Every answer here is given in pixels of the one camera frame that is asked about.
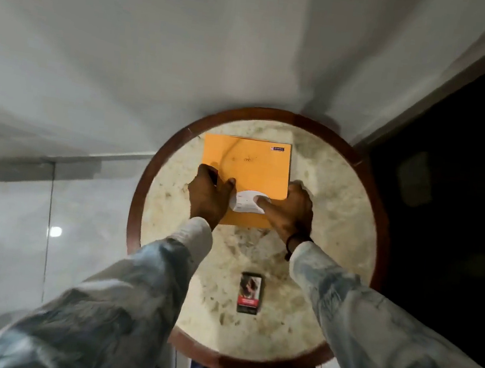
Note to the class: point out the orange paper envelope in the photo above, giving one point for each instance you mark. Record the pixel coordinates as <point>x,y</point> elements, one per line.
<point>249,165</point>

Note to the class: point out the person's left hand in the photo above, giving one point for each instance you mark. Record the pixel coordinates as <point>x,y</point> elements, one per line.
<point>206,199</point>

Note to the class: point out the round marble wood-rimmed table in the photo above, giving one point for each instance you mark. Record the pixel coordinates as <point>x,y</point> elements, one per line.
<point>261,245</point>

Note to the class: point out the black wrist band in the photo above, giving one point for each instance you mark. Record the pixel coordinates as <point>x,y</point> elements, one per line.
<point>295,242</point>

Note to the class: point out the dark wooden door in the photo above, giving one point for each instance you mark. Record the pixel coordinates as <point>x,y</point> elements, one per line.
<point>449,224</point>

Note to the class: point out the person's left thumb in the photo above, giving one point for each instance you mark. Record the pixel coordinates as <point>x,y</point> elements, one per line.
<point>228,189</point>

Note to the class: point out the person's right hand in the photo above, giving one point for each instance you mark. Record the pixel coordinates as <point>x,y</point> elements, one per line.
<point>289,216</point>

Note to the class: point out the person's right thumb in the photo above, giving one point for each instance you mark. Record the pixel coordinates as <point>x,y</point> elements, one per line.
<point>266,205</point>

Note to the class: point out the small black printed box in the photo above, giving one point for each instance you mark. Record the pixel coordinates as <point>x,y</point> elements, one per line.
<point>249,293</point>

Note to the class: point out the person's right forearm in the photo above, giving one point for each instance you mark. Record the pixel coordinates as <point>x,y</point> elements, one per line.
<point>382,340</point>

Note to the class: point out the person's left forearm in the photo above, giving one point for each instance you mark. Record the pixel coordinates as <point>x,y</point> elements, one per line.
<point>95,305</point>

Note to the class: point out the white tape dispenser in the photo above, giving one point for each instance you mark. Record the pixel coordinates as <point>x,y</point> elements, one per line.
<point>247,202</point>

